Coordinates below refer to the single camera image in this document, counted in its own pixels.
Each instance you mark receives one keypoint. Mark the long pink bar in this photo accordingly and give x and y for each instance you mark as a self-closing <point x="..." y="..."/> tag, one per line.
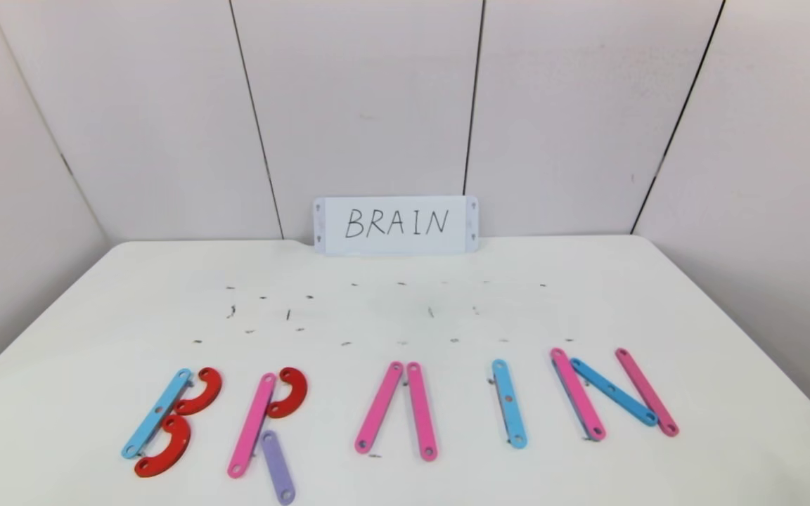
<point x="379" y="407"/>
<point x="578" y="393"/>
<point x="252" y="425"/>
<point x="421" y="411"/>

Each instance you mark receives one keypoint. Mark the dark blue bar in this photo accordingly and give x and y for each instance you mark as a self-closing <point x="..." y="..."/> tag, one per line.
<point x="614" y="392"/>

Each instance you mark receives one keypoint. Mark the small red curved piece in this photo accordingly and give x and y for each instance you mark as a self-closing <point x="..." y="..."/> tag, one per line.
<point x="299" y="392"/>

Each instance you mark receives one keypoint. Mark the narrow pink bar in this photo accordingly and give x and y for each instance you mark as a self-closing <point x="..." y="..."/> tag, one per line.
<point x="647" y="392"/>

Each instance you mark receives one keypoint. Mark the long light blue bar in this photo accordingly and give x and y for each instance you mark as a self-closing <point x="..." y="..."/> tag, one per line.
<point x="157" y="413"/>
<point x="509" y="404"/>

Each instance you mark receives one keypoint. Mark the short purple bar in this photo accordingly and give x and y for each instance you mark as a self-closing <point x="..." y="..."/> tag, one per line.
<point x="278" y="467"/>

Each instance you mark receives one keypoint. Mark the large red curved piece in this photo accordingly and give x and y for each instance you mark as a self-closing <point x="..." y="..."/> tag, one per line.
<point x="181" y="443"/>
<point x="214" y="390"/>

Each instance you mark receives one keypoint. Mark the white BRAIN sign card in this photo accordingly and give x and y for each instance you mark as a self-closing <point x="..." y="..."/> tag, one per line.
<point x="398" y="225"/>

